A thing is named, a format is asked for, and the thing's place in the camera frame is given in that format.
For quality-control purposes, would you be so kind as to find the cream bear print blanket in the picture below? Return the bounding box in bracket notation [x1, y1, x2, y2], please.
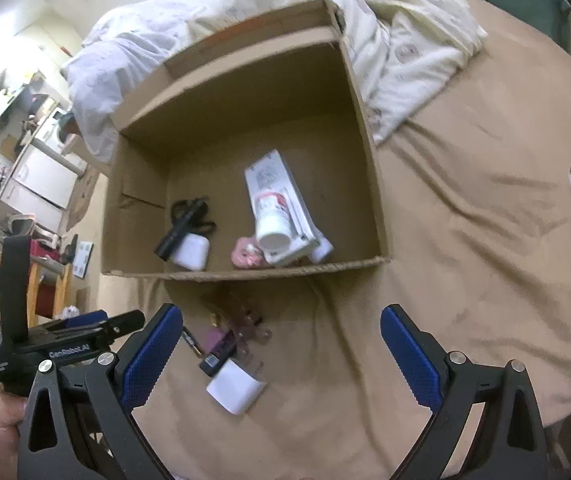
[188, 0, 489, 146]

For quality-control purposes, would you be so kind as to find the long white box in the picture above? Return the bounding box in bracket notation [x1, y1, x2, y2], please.
[244, 149, 322, 267]

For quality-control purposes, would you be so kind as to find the person's left hand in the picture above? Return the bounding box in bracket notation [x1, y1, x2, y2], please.
[0, 387, 28, 461]

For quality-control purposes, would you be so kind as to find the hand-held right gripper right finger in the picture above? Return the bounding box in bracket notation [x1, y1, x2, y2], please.
[379, 304, 550, 480]

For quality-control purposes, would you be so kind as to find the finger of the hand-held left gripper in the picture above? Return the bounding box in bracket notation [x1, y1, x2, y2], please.
[78, 309, 146, 342]
[28, 309, 109, 335]

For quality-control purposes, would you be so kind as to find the brown hair clip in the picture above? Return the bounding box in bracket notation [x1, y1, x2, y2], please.
[205, 302, 272, 346]

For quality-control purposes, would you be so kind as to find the cardboard box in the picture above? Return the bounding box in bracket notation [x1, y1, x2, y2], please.
[101, 0, 392, 283]

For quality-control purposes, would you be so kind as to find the white power adapter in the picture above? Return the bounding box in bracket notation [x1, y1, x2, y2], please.
[206, 360, 268, 416]

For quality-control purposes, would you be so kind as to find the black flashlight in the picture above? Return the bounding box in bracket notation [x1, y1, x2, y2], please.
[154, 197, 217, 261]

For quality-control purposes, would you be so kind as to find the white bathroom scale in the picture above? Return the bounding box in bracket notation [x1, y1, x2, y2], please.
[70, 240, 93, 278]

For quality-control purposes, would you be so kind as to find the purple and black gadget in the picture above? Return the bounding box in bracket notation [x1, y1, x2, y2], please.
[199, 329, 240, 377]

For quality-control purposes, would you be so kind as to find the brown floor rug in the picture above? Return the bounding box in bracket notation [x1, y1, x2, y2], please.
[65, 167, 101, 226]

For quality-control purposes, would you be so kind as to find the red box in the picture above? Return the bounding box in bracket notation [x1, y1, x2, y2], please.
[30, 260, 68, 318]

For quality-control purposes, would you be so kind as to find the small white oval case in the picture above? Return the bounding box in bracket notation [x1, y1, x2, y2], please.
[171, 234, 211, 272]

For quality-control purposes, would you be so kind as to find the pink hair accessory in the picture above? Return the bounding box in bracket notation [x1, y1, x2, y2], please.
[232, 236, 268, 270]

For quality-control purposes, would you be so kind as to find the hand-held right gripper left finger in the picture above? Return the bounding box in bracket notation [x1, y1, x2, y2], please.
[15, 303, 184, 480]

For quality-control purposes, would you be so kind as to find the white cabinet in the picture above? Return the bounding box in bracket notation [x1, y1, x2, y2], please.
[0, 147, 78, 233]

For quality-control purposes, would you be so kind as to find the white pill bottle red label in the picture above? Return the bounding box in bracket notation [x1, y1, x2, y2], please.
[254, 191, 296, 255]

